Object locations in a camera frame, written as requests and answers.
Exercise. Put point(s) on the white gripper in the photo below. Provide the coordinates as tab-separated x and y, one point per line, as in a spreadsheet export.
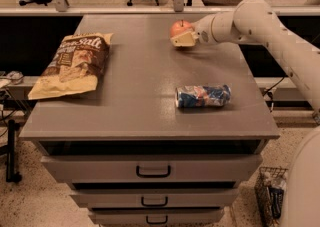
202	31

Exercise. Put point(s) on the red apple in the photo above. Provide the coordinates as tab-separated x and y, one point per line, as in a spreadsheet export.
180	28

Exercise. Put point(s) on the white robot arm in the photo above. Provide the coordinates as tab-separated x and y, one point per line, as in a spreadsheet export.
253	21

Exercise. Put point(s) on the crushed blue soda can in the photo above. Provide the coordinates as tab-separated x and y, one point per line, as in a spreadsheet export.
202	96

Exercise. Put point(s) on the grey drawer cabinet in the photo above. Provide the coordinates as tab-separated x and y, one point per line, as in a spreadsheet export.
94	142

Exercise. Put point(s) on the sea salt chips bag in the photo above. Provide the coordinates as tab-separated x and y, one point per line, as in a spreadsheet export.
77	65

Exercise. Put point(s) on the blue snack bag in basket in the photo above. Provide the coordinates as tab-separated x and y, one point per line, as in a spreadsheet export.
276	199

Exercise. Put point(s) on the black stand left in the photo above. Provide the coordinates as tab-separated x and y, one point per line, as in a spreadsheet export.
9	151

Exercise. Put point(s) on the top drawer black handle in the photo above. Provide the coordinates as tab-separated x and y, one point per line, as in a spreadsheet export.
153	172

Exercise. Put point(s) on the drawer black handle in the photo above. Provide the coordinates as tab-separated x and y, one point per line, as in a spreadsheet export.
153	172
156	220
154	202

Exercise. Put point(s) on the wire basket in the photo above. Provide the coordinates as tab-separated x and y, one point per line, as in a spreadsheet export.
269	177

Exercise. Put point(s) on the middle drawer black handle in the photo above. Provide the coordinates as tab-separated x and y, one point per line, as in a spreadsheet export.
154	202

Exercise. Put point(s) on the bottom drawer black handle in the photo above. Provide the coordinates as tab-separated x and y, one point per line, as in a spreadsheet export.
156	220

